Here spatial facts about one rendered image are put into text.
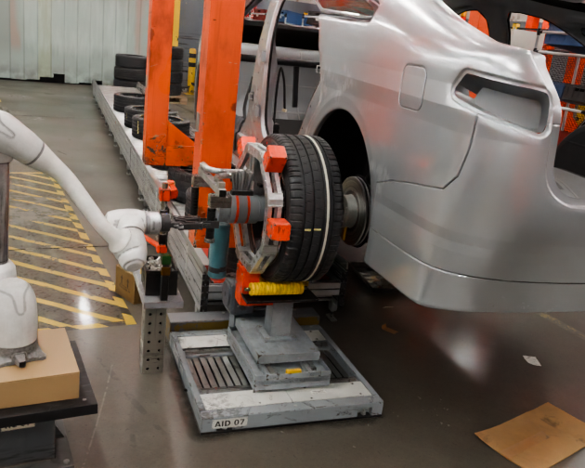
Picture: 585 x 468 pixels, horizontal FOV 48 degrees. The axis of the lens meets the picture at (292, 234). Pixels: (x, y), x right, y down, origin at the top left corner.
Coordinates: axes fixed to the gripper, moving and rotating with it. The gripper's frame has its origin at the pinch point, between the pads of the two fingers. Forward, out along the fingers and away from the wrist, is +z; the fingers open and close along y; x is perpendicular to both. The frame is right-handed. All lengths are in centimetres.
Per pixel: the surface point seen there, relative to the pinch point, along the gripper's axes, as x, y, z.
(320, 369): -68, 5, 56
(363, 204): 9, -2, 69
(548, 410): -81, 38, 162
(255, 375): -66, 10, 23
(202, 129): 29, -57, 7
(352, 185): 14, -16, 69
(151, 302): -38.0, -8.2, -20.5
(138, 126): -41, -503, 33
